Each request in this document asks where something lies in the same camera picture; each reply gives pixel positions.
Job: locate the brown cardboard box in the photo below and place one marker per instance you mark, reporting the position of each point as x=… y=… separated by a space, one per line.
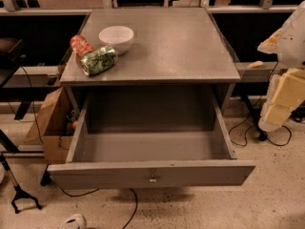
x=50 y=127

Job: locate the small metal drawer knob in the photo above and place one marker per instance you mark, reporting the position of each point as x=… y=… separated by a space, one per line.
x=152 y=179

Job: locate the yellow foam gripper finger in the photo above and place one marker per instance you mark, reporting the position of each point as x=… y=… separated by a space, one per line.
x=269 y=45
x=293 y=86

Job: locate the black stand leg right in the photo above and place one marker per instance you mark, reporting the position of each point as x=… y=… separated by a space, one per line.
x=262 y=134

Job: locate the grey cabinet with flat top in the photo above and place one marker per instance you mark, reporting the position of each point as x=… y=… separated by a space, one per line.
x=170 y=45

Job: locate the grey metal rail behind cabinet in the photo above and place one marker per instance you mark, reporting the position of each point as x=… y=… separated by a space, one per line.
x=32 y=76

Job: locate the black grabber tool on floor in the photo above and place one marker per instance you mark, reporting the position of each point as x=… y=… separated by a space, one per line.
x=19 y=192

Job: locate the red orange drink can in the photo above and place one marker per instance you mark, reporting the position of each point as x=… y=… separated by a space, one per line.
x=80 y=46

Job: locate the grey open top drawer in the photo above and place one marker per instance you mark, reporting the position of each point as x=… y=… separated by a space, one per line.
x=126 y=134

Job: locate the white ceramic bowl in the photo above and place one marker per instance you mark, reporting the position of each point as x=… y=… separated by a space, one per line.
x=119 y=37

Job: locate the white object on floor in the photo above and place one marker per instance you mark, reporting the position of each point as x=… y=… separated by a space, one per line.
x=76 y=221

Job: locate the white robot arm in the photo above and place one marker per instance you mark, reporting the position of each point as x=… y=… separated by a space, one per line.
x=291 y=41

